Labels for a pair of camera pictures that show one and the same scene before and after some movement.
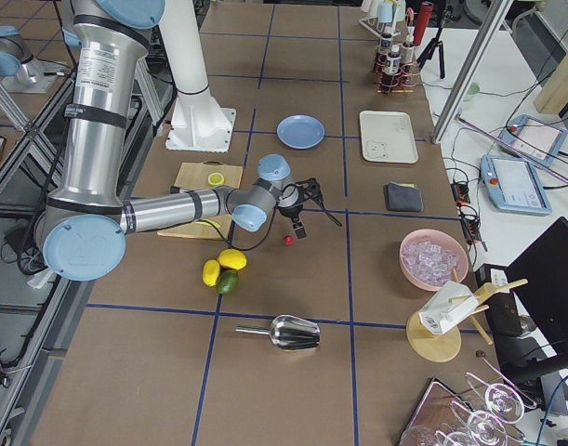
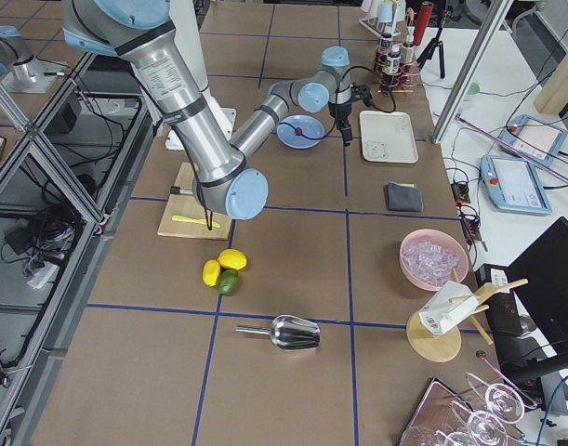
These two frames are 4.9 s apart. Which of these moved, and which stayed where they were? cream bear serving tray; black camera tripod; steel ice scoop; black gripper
Moved: black gripper
Stayed: steel ice scoop; cream bear serving tray; black camera tripod
